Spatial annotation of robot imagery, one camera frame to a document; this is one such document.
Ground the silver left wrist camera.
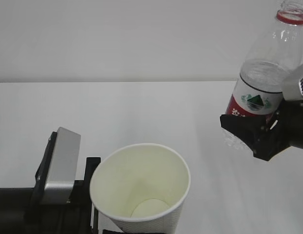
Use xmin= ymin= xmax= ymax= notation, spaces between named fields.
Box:
xmin=30 ymin=127 xmax=81 ymax=205

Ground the white paper coffee cup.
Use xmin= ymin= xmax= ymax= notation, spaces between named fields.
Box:
xmin=89 ymin=143 xmax=191 ymax=234

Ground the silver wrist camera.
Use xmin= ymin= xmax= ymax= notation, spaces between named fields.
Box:
xmin=281 ymin=64 xmax=303 ymax=101
xmin=30 ymin=127 xmax=81 ymax=205

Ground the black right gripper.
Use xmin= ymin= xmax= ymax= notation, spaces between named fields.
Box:
xmin=220 ymin=100 xmax=303 ymax=161

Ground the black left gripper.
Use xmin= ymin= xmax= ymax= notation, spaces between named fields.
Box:
xmin=26 ymin=157 xmax=124 ymax=234

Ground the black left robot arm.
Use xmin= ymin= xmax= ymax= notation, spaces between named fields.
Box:
xmin=0 ymin=157 xmax=113 ymax=234

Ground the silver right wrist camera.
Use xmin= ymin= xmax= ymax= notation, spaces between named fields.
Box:
xmin=281 ymin=64 xmax=303 ymax=101

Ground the clear plastic water bottle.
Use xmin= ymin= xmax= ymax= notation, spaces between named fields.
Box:
xmin=222 ymin=0 xmax=303 ymax=150

